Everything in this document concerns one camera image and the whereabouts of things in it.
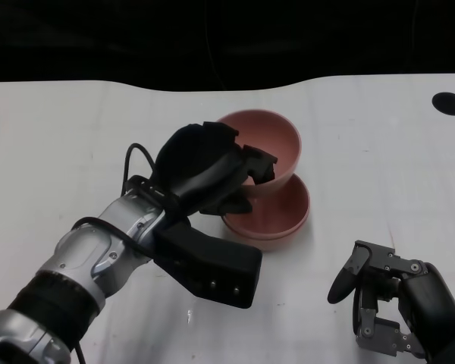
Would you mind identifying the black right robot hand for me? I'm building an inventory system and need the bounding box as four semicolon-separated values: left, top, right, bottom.
327;239;455;364

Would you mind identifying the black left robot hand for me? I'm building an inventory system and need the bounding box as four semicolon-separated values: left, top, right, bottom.
153;121;278;217

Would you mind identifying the pink plastic bowl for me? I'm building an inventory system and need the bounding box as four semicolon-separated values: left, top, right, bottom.
224;212;310;254
220;172;312;240
215;108;303;198

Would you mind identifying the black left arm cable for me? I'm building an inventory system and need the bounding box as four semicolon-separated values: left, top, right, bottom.
71;143;185;364

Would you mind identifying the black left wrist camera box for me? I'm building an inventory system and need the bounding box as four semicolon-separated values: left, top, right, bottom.
152;218;263;310

